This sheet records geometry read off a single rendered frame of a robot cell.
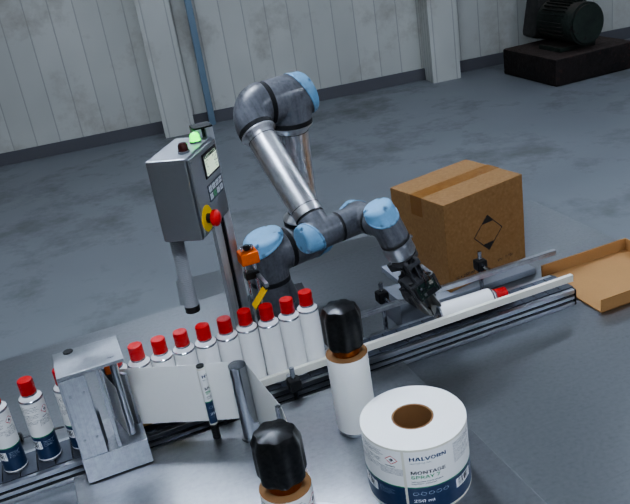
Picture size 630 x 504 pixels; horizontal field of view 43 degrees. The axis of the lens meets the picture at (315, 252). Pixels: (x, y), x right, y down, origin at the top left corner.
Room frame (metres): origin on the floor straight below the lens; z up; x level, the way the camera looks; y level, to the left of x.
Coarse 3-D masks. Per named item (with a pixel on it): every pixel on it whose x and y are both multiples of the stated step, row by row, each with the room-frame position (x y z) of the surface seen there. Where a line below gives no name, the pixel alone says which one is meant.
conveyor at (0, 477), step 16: (560, 288) 1.89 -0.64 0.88; (512, 304) 1.84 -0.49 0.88; (464, 320) 1.80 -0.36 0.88; (416, 336) 1.76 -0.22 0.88; (368, 352) 1.72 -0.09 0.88; (320, 368) 1.68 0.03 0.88; (272, 384) 1.65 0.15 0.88; (64, 448) 1.52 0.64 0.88; (0, 464) 1.50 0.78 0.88; (32, 464) 1.48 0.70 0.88; (48, 464) 1.47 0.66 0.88; (0, 480) 1.44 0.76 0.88
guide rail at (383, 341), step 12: (564, 276) 1.88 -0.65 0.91; (528, 288) 1.85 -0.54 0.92; (540, 288) 1.85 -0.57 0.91; (492, 300) 1.82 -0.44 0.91; (504, 300) 1.82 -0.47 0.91; (516, 300) 1.83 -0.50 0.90; (456, 312) 1.79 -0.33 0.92; (468, 312) 1.79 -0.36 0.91; (480, 312) 1.80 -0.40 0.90; (420, 324) 1.76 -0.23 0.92; (432, 324) 1.76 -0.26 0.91; (444, 324) 1.77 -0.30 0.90; (384, 336) 1.73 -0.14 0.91; (396, 336) 1.72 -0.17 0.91; (408, 336) 1.73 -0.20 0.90; (372, 348) 1.70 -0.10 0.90; (324, 360) 1.67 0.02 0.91; (288, 372) 1.64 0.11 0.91; (300, 372) 1.65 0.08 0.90; (264, 384) 1.62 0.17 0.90
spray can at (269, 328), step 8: (264, 304) 1.67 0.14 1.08; (264, 312) 1.65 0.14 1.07; (272, 312) 1.66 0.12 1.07; (264, 320) 1.65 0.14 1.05; (272, 320) 1.66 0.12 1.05; (264, 328) 1.64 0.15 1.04; (272, 328) 1.64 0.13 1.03; (264, 336) 1.65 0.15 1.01; (272, 336) 1.64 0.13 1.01; (280, 336) 1.66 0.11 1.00; (264, 344) 1.65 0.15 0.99; (272, 344) 1.64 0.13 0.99; (280, 344) 1.65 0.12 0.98; (264, 352) 1.65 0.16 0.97; (272, 352) 1.64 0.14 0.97; (280, 352) 1.65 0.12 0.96; (272, 360) 1.64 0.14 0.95; (280, 360) 1.65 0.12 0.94; (272, 368) 1.64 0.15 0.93; (280, 368) 1.64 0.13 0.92
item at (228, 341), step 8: (216, 320) 1.63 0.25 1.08; (224, 320) 1.63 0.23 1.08; (224, 328) 1.62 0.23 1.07; (232, 328) 1.63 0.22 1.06; (216, 336) 1.64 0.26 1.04; (224, 336) 1.62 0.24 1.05; (232, 336) 1.62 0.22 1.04; (224, 344) 1.61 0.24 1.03; (232, 344) 1.61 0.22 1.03; (224, 352) 1.61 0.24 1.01; (232, 352) 1.61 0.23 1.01; (240, 352) 1.63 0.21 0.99; (224, 360) 1.62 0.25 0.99; (232, 360) 1.61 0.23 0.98
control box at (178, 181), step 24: (168, 144) 1.77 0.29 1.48; (192, 144) 1.74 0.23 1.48; (168, 168) 1.64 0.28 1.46; (192, 168) 1.64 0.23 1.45; (168, 192) 1.65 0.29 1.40; (192, 192) 1.63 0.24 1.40; (168, 216) 1.65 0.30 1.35; (192, 216) 1.63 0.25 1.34; (168, 240) 1.65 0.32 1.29; (192, 240) 1.64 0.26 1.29
